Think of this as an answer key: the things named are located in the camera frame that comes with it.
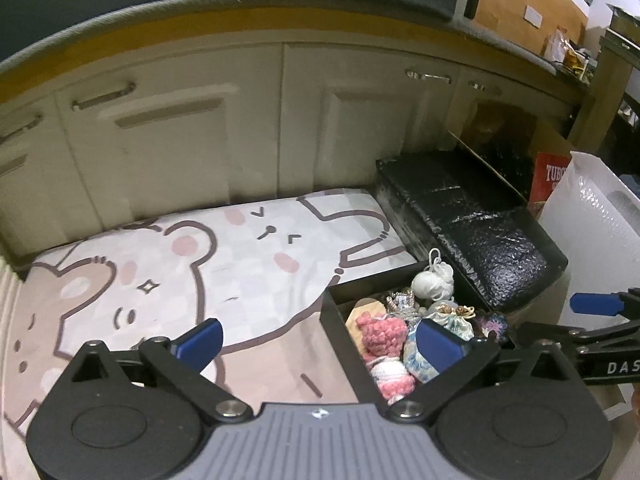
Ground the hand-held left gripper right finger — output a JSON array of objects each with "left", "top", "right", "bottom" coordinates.
[{"left": 386, "top": 318, "right": 587, "bottom": 424}]

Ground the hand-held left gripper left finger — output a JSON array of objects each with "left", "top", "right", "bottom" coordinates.
[{"left": 61, "top": 317, "right": 254, "bottom": 426}]

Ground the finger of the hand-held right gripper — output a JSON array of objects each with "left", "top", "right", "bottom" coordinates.
[
  {"left": 519, "top": 317, "right": 640, "bottom": 349},
  {"left": 569, "top": 287, "right": 640, "bottom": 318}
]

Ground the patterned drawstring pouch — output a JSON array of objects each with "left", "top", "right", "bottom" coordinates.
[{"left": 427, "top": 301, "right": 476, "bottom": 344}]

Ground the round floral pouch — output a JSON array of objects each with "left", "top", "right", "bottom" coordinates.
[{"left": 402, "top": 329, "right": 444, "bottom": 386}]

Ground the purple brown crochet flower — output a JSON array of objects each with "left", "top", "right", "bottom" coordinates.
[{"left": 473, "top": 309, "right": 511, "bottom": 347}]

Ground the pink crochet doll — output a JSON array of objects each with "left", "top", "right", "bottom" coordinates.
[{"left": 357, "top": 312, "right": 419, "bottom": 406}]

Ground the white yarn bundle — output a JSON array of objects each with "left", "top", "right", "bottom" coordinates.
[{"left": 410, "top": 248, "right": 455, "bottom": 306}]

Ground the wooden paddle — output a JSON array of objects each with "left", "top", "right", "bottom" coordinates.
[{"left": 347, "top": 297, "right": 389, "bottom": 334}]

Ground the white bubble mailer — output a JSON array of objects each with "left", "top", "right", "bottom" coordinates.
[{"left": 537, "top": 150, "right": 640, "bottom": 412}]

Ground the bear print blanket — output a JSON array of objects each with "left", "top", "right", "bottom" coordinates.
[{"left": 2, "top": 187, "right": 419, "bottom": 437}]

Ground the black bubble-wrapped box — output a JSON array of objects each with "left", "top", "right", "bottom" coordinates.
[{"left": 374, "top": 148, "right": 570, "bottom": 312}]

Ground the red printed box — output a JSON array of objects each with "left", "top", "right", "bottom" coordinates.
[{"left": 527, "top": 152, "right": 574, "bottom": 212}]

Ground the brown cardboard box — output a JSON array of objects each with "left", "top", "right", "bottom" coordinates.
[{"left": 447, "top": 99, "right": 577, "bottom": 207}]

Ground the cream cabinet door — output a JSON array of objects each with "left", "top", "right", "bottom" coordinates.
[
  {"left": 279, "top": 41, "right": 459, "bottom": 197},
  {"left": 0, "top": 99, "right": 67, "bottom": 263},
  {"left": 54, "top": 46, "right": 287, "bottom": 233}
]

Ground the snack bag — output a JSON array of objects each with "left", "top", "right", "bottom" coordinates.
[{"left": 544, "top": 27, "right": 592, "bottom": 79}]

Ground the wooden shelf frame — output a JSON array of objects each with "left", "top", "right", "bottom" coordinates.
[{"left": 567, "top": 5, "right": 640, "bottom": 152}]

